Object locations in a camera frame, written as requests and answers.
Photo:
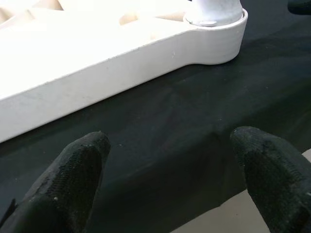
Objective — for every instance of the white plastic table leg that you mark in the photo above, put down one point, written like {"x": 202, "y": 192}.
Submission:
{"x": 213, "y": 9}

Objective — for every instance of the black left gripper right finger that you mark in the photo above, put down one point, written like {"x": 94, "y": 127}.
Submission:
{"x": 279, "y": 182}

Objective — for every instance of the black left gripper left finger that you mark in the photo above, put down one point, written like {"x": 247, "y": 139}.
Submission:
{"x": 60, "y": 189}

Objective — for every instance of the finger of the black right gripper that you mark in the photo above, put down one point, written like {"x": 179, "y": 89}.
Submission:
{"x": 301, "y": 6}

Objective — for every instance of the white plastic children table top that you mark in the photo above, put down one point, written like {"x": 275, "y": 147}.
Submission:
{"x": 97, "y": 60}

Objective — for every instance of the black tablecloth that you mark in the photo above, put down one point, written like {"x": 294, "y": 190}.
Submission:
{"x": 170, "y": 109}

